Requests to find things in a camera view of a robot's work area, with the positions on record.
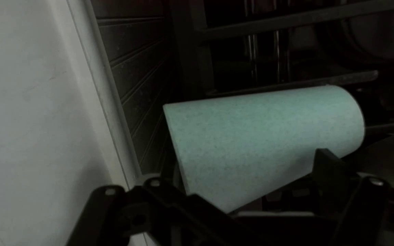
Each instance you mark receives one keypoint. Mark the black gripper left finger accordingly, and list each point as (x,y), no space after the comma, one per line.
(157,216)

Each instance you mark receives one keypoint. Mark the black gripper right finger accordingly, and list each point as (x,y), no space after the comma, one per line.
(366,209)

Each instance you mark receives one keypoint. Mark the black cast iron stove grate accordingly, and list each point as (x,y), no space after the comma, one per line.
(261,22)

